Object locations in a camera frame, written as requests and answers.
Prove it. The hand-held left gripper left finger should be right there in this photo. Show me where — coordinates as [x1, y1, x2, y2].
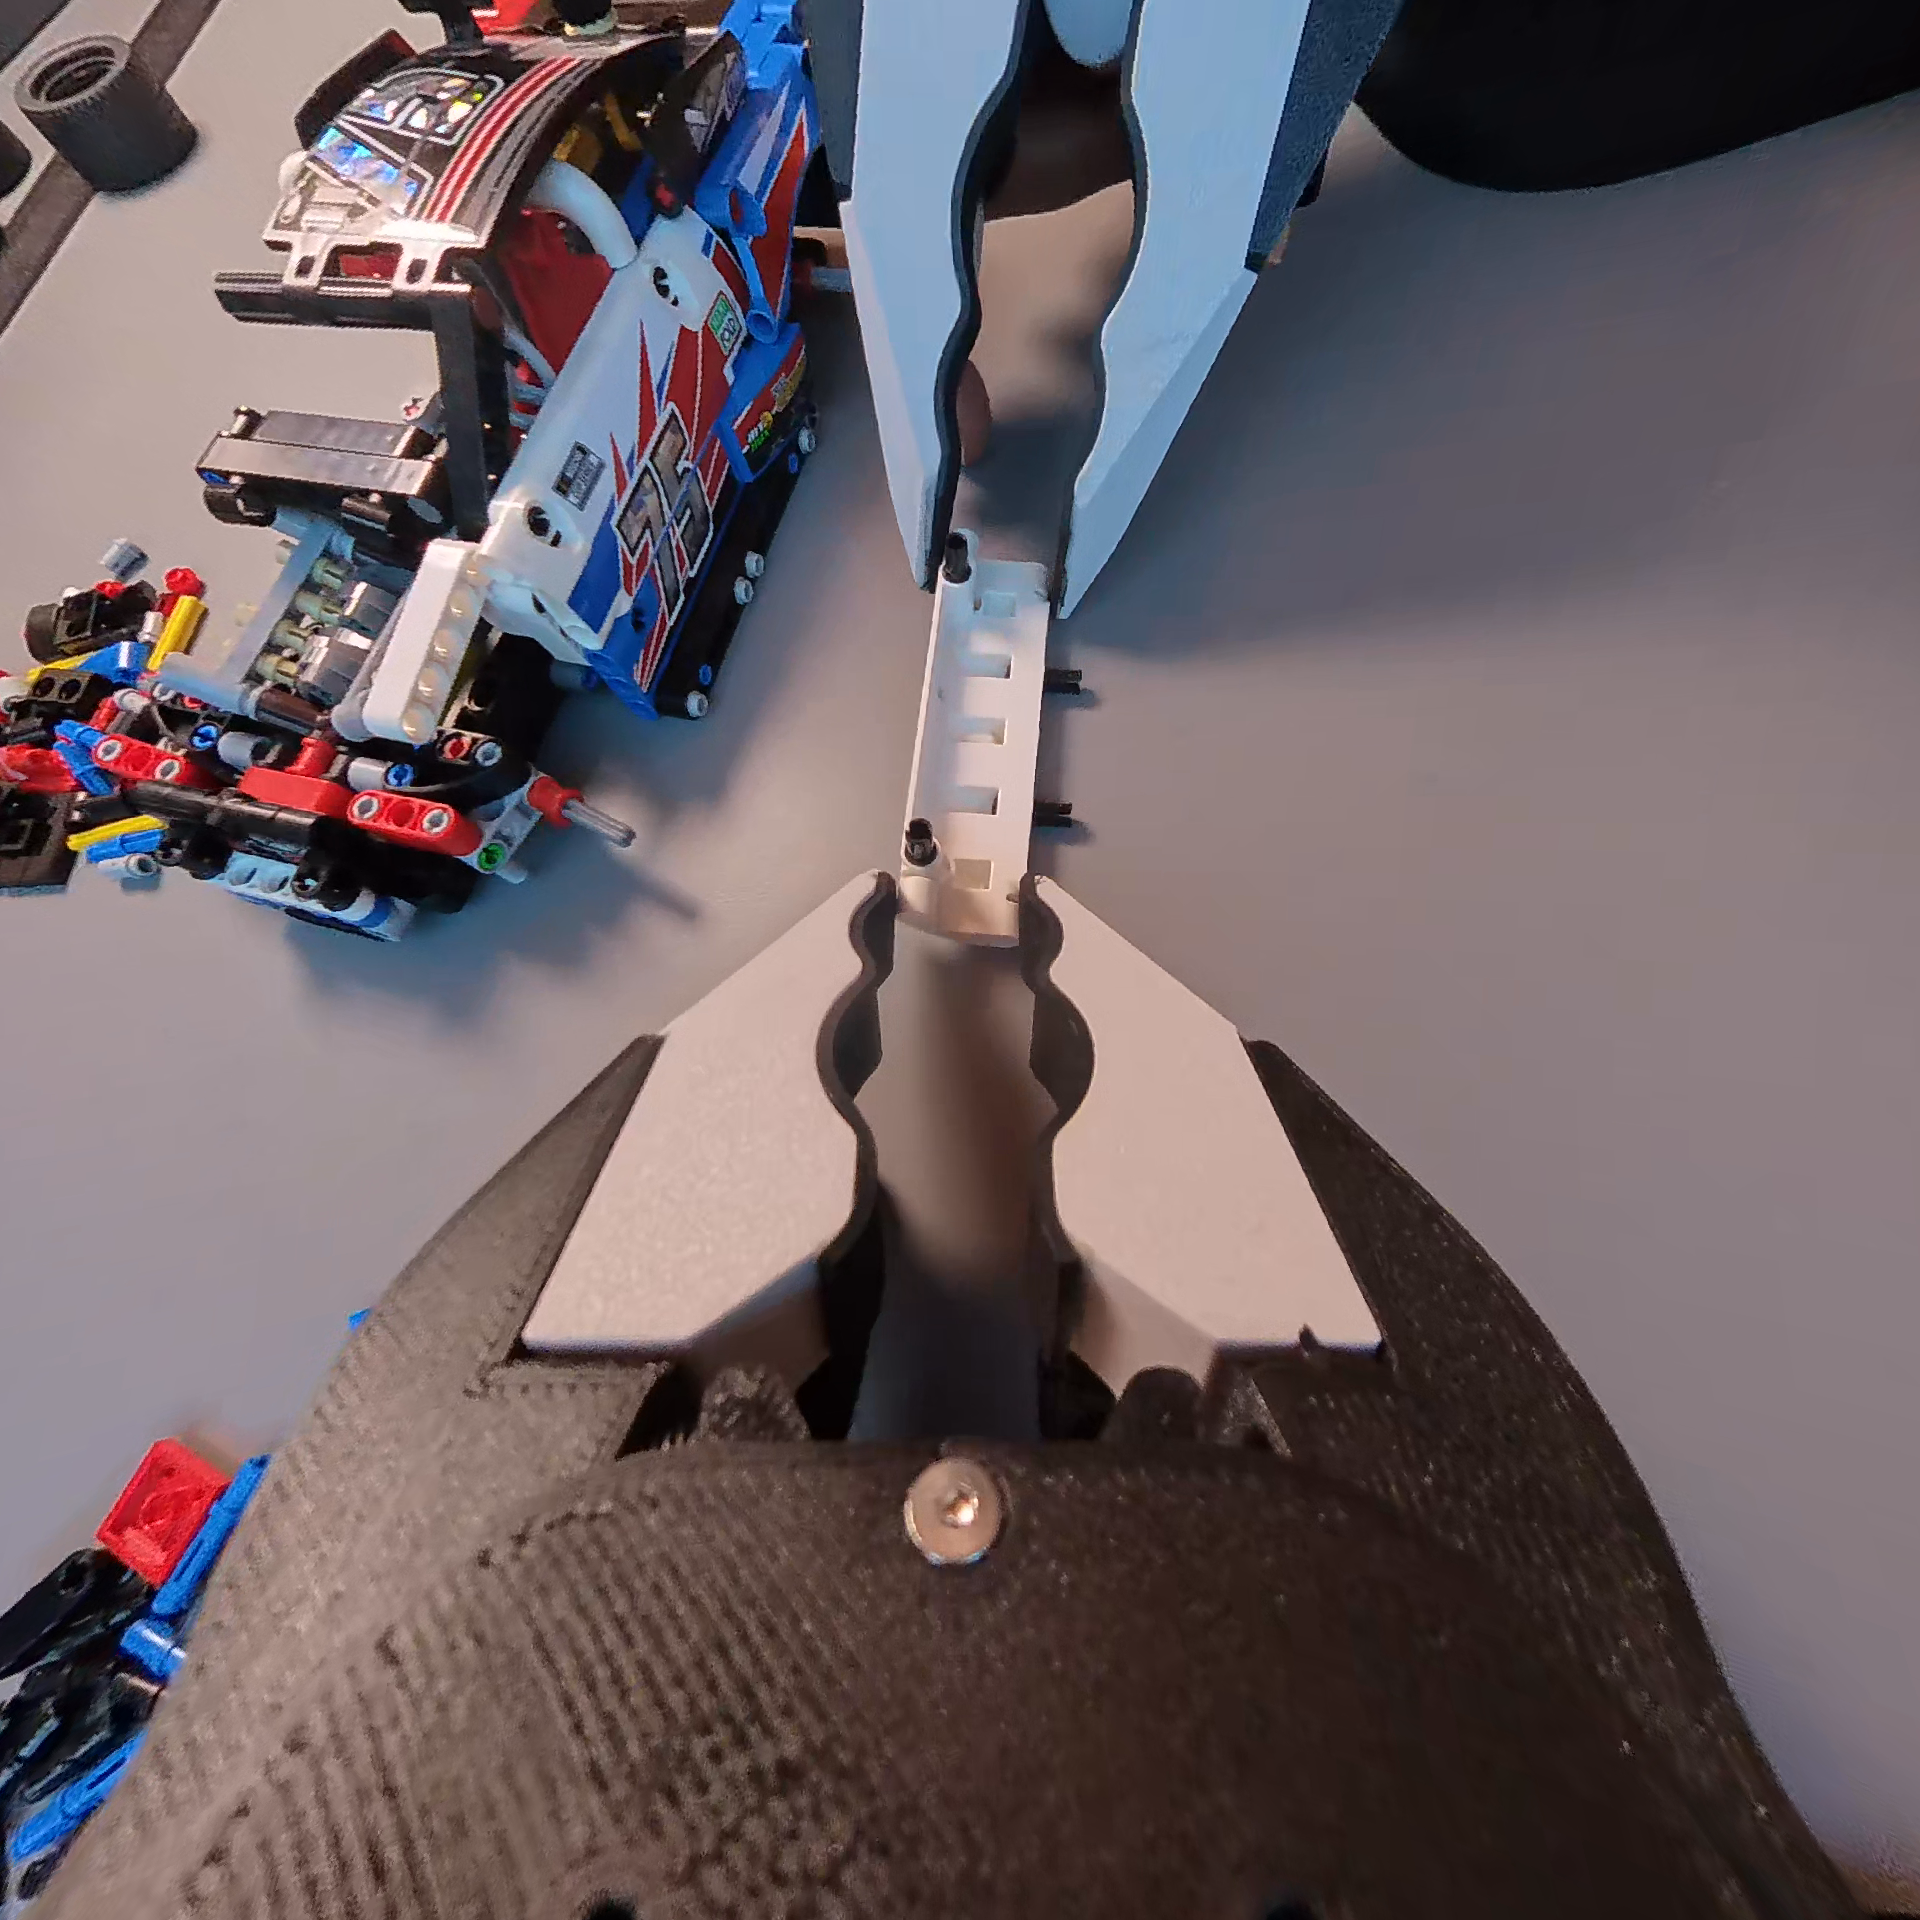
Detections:
[519, 871, 899, 1360]

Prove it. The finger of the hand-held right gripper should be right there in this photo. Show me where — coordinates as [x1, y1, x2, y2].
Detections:
[838, 0, 1038, 590]
[1055, 0, 1319, 619]

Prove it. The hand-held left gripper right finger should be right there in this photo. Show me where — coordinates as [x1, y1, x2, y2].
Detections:
[1025, 873, 1383, 1370]

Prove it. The lego race car model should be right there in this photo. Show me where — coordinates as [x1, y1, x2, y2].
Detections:
[195, 0, 826, 944]

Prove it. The white lego panel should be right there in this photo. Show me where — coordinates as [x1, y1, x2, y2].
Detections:
[897, 528, 1096, 947]

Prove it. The heap of small lego pins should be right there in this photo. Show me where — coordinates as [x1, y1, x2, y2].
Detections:
[0, 1439, 275, 1871]

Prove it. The pile of mixed lego pieces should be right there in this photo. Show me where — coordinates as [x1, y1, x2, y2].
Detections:
[0, 538, 220, 903]

